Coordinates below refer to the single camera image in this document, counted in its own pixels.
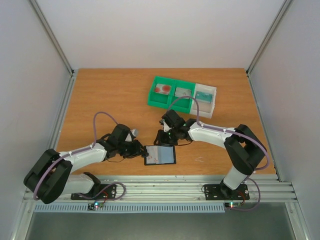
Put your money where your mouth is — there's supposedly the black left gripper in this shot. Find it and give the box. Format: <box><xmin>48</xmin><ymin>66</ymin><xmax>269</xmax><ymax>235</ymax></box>
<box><xmin>118</xmin><ymin>140</ymin><xmax>148</xmax><ymax>159</ymax></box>

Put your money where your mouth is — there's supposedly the black leather card holder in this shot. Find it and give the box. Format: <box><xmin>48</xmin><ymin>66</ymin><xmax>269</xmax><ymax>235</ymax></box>
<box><xmin>144</xmin><ymin>145</ymin><xmax>177</xmax><ymax>166</ymax></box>

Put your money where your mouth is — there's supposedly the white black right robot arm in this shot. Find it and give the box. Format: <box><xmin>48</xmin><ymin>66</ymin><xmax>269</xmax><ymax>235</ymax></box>
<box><xmin>154</xmin><ymin>109</ymin><xmax>268</xmax><ymax>200</ymax></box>

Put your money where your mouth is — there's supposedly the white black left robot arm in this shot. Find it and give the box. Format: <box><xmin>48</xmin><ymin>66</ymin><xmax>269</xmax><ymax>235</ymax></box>
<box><xmin>23</xmin><ymin>124</ymin><xmax>147</xmax><ymax>204</ymax></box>

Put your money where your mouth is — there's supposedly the grey card in bin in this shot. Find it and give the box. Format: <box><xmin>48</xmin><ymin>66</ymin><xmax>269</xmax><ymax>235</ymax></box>
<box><xmin>174</xmin><ymin>87</ymin><xmax>192</xmax><ymax>98</ymax></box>

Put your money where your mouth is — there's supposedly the red dotted card in bin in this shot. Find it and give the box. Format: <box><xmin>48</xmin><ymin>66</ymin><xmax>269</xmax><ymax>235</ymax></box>
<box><xmin>154</xmin><ymin>83</ymin><xmax>172</xmax><ymax>95</ymax></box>

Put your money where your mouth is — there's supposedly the teal card in bin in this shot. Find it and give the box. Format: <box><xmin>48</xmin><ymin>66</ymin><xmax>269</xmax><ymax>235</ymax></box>
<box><xmin>195</xmin><ymin>91</ymin><xmax>213</xmax><ymax>104</ymax></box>

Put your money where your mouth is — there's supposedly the green left bin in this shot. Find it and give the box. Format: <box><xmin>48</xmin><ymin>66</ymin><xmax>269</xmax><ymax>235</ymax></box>
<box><xmin>147</xmin><ymin>76</ymin><xmax>176</xmax><ymax>109</ymax></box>

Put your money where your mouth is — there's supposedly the green bin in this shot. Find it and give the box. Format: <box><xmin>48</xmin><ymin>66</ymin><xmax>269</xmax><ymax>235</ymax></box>
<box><xmin>147</xmin><ymin>76</ymin><xmax>176</xmax><ymax>109</ymax></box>
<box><xmin>169</xmin><ymin>80</ymin><xmax>196</xmax><ymax>114</ymax></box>

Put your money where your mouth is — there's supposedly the green middle bin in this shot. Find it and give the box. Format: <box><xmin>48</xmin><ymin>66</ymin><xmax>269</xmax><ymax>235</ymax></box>
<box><xmin>169</xmin><ymin>80</ymin><xmax>196</xmax><ymax>114</ymax></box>

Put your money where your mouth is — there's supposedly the white right bin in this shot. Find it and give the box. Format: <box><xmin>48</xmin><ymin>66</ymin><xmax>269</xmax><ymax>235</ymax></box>
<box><xmin>193</xmin><ymin>83</ymin><xmax>217</xmax><ymax>119</ymax></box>

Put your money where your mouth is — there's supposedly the left controller board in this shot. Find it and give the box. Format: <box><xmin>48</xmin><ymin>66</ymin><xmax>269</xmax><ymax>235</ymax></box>
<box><xmin>87</xmin><ymin>202</ymin><xmax>104</xmax><ymax>211</ymax></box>

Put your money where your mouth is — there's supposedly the controller board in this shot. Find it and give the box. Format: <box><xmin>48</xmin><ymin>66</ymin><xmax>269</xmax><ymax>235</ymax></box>
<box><xmin>224</xmin><ymin>201</ymin><xmax>244</xmax><ymax>209</ymax></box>
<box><xmin>87</xmin><ymin>202</ymin><xmax>104</xmax><ymax>211</ymax></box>

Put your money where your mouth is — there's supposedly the right controller board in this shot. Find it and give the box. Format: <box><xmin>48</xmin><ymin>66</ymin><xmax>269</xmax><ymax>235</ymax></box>
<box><xmin>224</xmin><ymin>201</ymin><xmax>244</xmax><ymax>209</ymax></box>

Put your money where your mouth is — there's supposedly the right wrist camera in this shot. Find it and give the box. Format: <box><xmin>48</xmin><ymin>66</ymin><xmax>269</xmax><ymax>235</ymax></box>
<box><xmin>159</xmin><ymin>119</ymin><xmax>171</xmax><ymax>133</ymax></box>

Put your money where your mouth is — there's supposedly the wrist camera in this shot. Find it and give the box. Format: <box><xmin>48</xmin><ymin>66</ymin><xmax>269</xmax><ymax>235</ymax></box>
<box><xmin>159</xmin><ymin>119</ymin><xmax>171</xmax><ymax>133</ymax></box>
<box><xmin>128</xmin><ymin>128</ymin><xmax>139</xmax><ymax>142</ymax></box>

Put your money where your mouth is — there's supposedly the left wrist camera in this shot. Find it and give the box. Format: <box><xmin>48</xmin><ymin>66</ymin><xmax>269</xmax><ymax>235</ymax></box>
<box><xmin>128</xmin><ymin>128</ymin><xmax>139</xmax><ymax>142</ymax></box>

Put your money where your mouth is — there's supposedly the aluminium frame rail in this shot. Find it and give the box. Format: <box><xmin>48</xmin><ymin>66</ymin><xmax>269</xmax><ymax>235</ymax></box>
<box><xmin>97</xmin><ymin>174</ymin><xmax>298</xmax><ymax>203</ymax></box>

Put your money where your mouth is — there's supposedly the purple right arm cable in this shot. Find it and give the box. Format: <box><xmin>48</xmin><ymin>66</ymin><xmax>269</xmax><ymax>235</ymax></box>
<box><xmin>167</xmin><ymin>96</ymin><xmax>270</xmax><ymax>211</ymax></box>

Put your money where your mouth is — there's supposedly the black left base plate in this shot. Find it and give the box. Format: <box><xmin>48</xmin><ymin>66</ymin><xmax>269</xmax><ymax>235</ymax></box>
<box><xmin>70</xmin><ymin>184</ymin><xmax>117</xmax><ymax>201</ymax></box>

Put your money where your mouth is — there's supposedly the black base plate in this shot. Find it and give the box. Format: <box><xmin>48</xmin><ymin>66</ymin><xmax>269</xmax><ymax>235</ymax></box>
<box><xmin>201</xmin><ymin>184</ymin><xmax>250</xmax><ymax>201</ymax></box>
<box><xmin>70</xmin><ymin>184</ymin><xmax>117</xmax><ymax>201</ymax></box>

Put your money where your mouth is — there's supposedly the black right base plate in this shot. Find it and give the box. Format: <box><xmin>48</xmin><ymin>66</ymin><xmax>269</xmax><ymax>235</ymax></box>
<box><xmin>201</xmin><ymin>184</ymin><xmax>250</xmax><ymax>201</ymax></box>

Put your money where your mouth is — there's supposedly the grey slotted cable duct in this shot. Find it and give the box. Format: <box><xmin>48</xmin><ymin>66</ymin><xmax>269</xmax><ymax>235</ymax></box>
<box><xmin>34</xmin><ymin>202</ymin><xmax>225</xmax><ymax>214</ymax></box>

